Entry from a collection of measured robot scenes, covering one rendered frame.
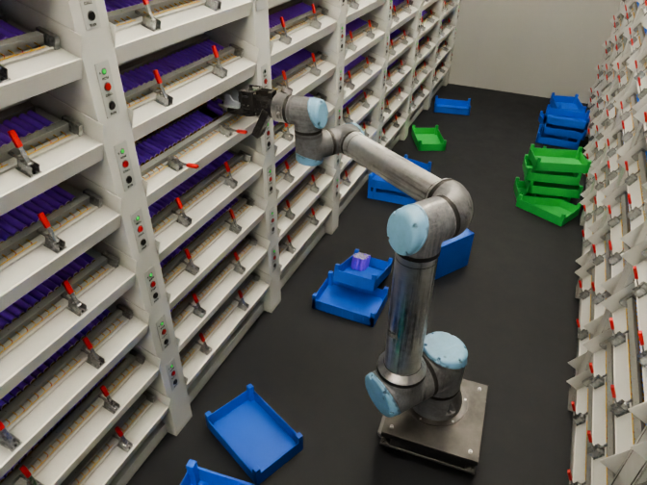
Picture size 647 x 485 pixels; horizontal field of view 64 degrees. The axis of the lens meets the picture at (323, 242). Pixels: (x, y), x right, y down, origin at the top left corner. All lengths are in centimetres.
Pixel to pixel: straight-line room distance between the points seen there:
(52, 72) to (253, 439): 134
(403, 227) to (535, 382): 120
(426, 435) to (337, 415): 36
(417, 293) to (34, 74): 98
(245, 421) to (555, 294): 158
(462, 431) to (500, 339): 65
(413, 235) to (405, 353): 42
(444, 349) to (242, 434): 78
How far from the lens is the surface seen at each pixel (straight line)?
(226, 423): 202
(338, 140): 172
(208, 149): 166
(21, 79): 116
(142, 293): 155
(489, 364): 229
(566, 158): 354
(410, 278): 134
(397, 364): 156
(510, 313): 255
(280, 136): 216
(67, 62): 123
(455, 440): 186
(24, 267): 128
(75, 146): 129
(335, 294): 248
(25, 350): 136
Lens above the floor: 163
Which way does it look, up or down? 35 degrees down
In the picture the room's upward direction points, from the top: 1 degrees clockwise
